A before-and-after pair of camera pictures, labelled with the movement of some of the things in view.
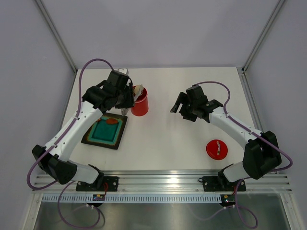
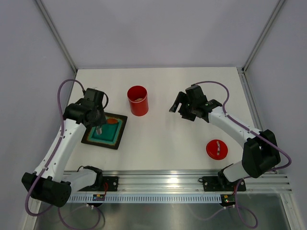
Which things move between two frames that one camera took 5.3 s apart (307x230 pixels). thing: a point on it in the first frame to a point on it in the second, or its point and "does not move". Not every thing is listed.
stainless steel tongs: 124,111 to 99,130
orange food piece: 112,121 does not move
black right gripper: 181,99 does not move
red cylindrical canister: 141,108 does not move
